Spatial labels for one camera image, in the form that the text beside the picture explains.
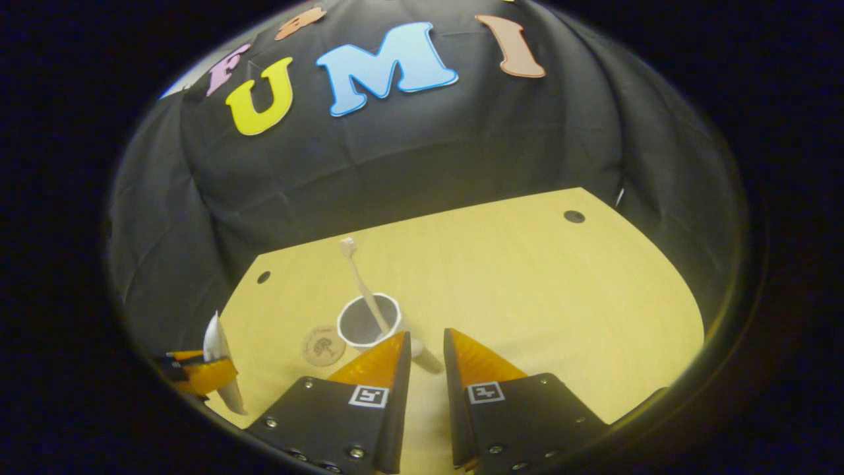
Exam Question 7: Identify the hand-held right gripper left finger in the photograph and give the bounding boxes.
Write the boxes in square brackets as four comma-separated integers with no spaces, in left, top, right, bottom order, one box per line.
[245,331,412,474]

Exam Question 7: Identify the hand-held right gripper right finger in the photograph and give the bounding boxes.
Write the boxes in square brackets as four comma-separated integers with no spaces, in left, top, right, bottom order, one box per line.
[443,328,611,472]

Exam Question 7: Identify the white toothpaste tube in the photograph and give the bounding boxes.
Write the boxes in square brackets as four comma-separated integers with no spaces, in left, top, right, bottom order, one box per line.
[202,311,248,416]

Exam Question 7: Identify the white cup with wooden handle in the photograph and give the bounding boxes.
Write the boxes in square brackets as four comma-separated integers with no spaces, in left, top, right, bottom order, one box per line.
[336,293,444,375]

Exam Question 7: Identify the round cork coaster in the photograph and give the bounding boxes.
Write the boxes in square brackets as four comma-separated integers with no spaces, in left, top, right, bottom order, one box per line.
[302,325,347,367]

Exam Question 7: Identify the wooden toothbrush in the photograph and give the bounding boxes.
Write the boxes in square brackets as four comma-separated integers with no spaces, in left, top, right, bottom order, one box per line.
[340,237,393,337]

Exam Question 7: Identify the black backdrop cloth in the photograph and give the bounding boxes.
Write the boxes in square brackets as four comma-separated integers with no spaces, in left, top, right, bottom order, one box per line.
[109,0,749,357]

